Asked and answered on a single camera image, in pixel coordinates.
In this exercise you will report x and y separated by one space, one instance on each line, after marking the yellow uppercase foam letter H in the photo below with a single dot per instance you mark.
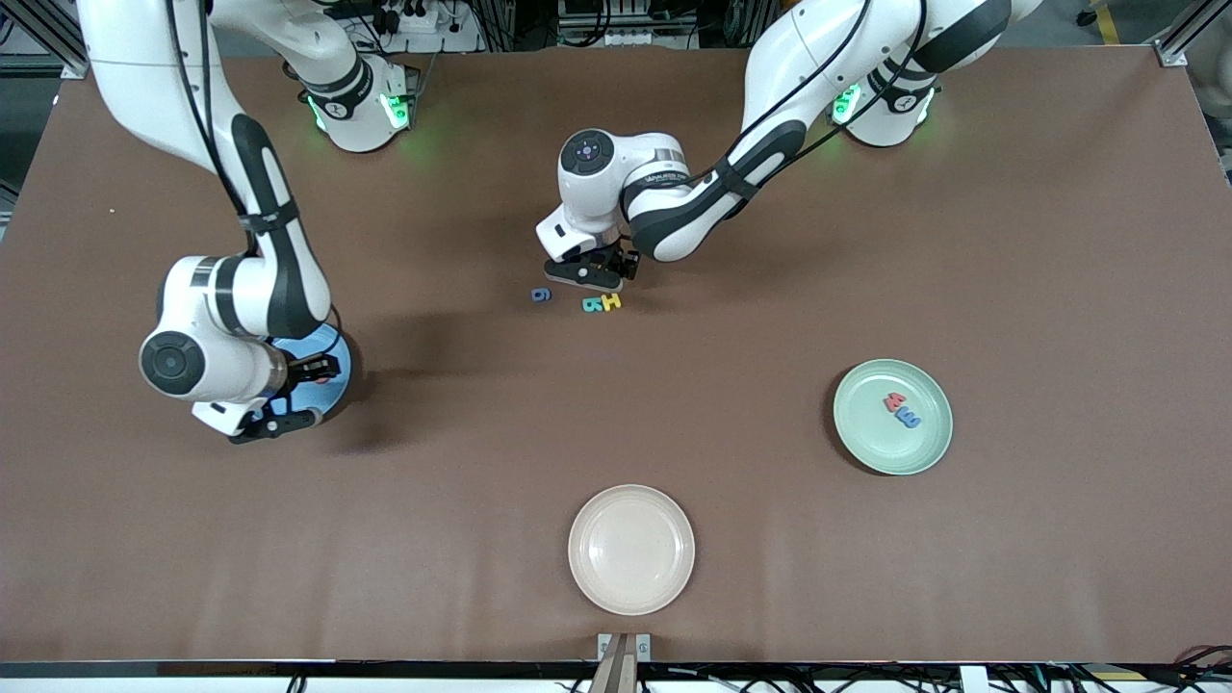
610 301

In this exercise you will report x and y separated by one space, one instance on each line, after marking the green uppercase foam letter R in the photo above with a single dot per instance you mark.
590 305

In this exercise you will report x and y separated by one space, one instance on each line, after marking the red lowercase foam letter w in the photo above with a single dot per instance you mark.
895 401

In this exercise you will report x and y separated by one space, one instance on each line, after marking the blue lowercase foam letter m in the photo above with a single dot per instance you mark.
908 419

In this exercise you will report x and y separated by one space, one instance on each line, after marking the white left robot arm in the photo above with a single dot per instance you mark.
818 48

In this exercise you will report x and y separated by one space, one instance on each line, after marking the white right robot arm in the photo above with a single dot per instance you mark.
135 58

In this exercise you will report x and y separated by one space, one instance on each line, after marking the blue plate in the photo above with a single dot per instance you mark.
337 395

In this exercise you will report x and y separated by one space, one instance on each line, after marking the beige plate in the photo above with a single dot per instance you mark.
630 549

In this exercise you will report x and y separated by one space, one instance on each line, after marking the green plate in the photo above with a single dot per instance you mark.
866 443

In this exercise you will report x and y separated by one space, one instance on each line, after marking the white equipment rack strip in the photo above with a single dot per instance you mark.
626 37

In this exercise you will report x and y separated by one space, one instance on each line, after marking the white power strip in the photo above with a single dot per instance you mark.
423 29

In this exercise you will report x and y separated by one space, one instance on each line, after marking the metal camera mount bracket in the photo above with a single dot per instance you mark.
624 664

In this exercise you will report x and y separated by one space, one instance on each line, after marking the aluminium frame profile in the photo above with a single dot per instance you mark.
48 48
1189 34

